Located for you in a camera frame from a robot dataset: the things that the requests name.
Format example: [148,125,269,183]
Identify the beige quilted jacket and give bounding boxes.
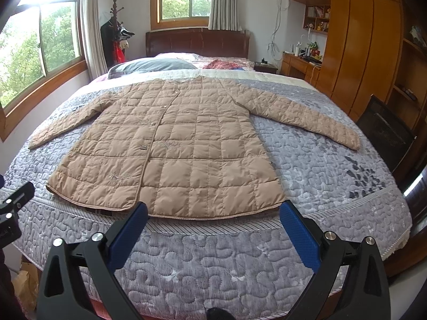
[29,76,361,220]

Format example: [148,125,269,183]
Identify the coat rack with clothes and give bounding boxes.
[101,0,135,69]

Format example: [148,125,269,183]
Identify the white side curtain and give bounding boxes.
[80,0,107,79]

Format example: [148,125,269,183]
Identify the large side window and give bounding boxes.
[1,0,87,141]

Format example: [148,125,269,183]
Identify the grey pillow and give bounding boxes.
[108,58,197,79]

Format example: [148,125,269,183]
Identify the wooden desk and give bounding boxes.
[279,52,321,87]

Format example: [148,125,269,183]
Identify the dark nightstand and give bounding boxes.
[253,62,278,74]

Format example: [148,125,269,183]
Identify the wooden wardrobe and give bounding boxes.
[295,0,426,187]

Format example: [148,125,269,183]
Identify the red patterned cloth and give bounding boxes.
[203,59,243,70]

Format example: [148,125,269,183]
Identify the dark wooden headboard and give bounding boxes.
[145,27,250,59]

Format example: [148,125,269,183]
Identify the window above headboard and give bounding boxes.
[150,0,211,30]

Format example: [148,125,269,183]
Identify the grey striped curtain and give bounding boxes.
[208,0,241,31]

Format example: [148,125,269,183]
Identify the hanging white cables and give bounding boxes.
[266,0,290,62]

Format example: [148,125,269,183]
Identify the wooden wall shelf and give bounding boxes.
[303,5,331,34]

